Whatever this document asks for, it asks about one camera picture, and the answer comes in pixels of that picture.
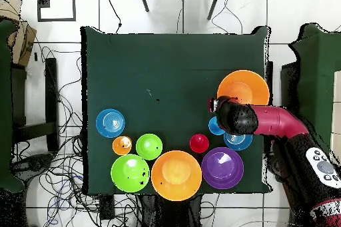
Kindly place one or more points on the dark green covered table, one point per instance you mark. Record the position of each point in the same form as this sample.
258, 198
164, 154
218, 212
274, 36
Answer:
317, 91
5, 104

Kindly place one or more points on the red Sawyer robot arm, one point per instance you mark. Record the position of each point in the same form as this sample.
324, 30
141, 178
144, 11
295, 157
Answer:
277, 120

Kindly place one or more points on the orange cup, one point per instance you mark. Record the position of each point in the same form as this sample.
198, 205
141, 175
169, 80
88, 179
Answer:
121, 145

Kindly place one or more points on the red cup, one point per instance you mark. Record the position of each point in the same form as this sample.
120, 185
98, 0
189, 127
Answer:
199, 143

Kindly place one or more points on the large green bowl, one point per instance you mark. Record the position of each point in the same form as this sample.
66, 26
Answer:
130, 173

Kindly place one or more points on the large orange bowl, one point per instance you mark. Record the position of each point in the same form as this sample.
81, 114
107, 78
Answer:
243, 86
175, 175

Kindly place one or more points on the blue cup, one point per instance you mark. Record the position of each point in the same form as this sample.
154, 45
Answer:
213, 127

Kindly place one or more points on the black pedestal foot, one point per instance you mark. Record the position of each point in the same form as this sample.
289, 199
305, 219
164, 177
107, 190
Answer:
34, 163

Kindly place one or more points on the black floor frame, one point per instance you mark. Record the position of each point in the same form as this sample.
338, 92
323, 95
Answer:
43, 0

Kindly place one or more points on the white box stack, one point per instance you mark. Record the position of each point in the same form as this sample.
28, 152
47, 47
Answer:
337, 91

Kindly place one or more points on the black power strip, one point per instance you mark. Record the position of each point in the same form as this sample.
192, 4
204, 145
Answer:
106, 208

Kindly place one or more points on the dark green table cloth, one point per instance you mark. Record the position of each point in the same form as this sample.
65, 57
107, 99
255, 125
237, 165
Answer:
159, 64

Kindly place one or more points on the black tripod leg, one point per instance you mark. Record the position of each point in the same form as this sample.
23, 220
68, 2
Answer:
214, 4
143, 0

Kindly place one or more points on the small green bowl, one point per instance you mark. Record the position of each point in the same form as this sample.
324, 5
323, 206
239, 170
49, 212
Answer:
149, 146

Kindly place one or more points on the cardboard box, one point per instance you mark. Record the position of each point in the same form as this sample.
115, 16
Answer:
24, 43

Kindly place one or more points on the purple bowl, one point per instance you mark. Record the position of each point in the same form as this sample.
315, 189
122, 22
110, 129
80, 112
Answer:
222, 168

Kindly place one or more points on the black metal stand frame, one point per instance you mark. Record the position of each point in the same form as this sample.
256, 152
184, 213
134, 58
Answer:
52, 91

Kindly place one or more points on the blue bowl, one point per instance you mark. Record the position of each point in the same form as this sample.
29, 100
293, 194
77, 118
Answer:
110, 123
238, 143

